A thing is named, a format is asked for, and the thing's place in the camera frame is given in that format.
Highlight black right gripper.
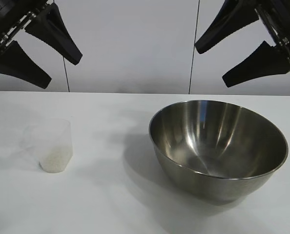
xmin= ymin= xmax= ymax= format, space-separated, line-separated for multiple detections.
xmin=194 ymin=0 xmax=290 ymax=89

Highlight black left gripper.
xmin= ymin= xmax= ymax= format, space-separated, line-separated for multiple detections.
xmin=0 ymin=0 xmax=83 ymax=89

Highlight clear plastic measuring cup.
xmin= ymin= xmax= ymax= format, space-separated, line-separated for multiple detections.
xmin=22 ymin=118 xmax=74 ymax=174

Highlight stainless steel mixing bowl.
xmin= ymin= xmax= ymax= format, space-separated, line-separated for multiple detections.
xmin=148 ymin=99 xmax=289 ymax=204

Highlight white rice grains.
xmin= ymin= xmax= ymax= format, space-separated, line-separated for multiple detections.
xmin=39 ymin=143 xmax=72 ymax=174

